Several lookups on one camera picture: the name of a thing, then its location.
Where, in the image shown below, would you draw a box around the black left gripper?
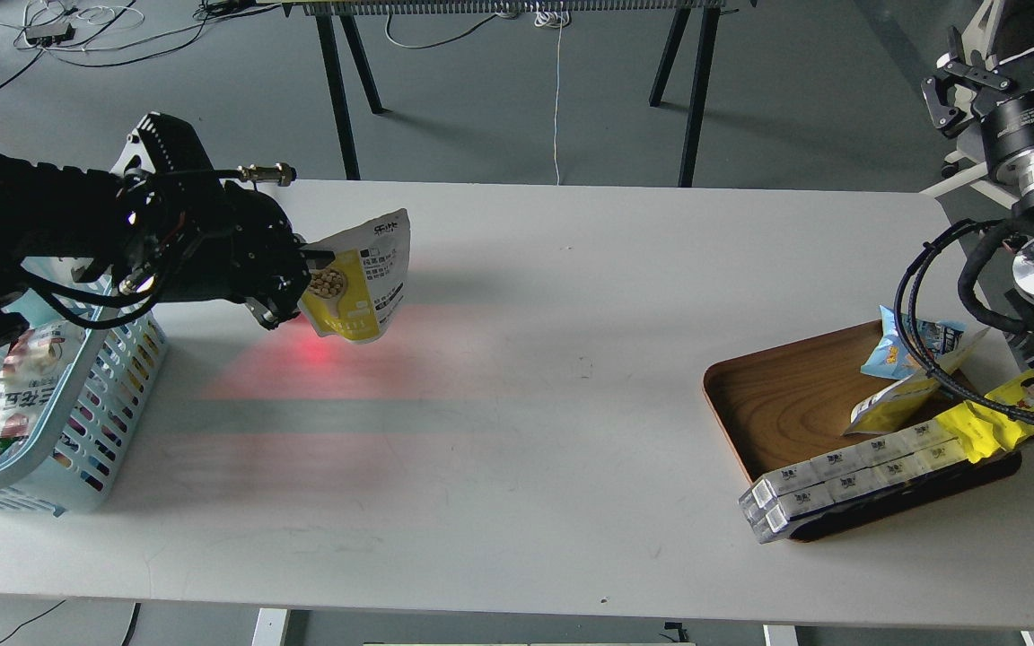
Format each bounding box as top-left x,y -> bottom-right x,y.
171,184 -> 337,330

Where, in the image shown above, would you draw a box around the yellow nut snack pouch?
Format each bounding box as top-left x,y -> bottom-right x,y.
300,208 -> 410,344

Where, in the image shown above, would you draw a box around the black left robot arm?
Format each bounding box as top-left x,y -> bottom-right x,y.
0,113 -> 334,347

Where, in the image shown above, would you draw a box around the blue snack bag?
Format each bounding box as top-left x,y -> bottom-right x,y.
859,305 -> 966,380

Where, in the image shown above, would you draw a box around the red white snack bag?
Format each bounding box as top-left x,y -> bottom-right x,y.
0,320 -> 85,462

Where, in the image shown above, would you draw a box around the light blue plastic basket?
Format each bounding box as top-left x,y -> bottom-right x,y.
0,274 -> 170,518

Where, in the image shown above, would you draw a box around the yellow cartoon snack bag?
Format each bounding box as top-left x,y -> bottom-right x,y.
934,369 -> 1034,465

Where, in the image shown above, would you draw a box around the yellow white snack pouch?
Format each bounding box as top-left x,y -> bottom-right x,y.
841,327 -> 992,436

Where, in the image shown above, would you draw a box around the white boxed snack pack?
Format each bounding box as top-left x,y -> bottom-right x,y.
738,421 -> 969,543

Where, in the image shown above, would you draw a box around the black trestle table legs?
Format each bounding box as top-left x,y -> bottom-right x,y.
274,5 -> 729,188

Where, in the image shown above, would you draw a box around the brown wooden tray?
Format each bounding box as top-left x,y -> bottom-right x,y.
703,322 -> 1022,541

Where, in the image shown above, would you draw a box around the floor cables and adapter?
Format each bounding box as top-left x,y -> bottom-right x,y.
0,0 -> 213,122

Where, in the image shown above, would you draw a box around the white hanging cable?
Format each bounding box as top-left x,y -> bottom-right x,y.
533,7 -> 572,186

